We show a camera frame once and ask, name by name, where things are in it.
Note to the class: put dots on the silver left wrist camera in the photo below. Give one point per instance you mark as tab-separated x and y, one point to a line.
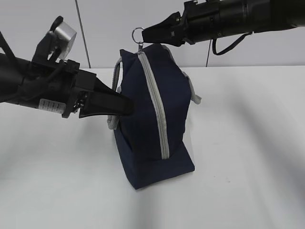
57	42

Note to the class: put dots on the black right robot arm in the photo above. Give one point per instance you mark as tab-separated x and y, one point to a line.
225	22

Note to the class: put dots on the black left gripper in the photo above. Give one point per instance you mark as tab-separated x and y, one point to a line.
65	89

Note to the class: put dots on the navy blue lunch bag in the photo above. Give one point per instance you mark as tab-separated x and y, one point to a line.
150	140

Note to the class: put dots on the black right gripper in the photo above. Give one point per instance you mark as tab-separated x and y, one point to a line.
200	22

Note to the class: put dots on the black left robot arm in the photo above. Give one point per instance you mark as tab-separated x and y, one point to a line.
13	71

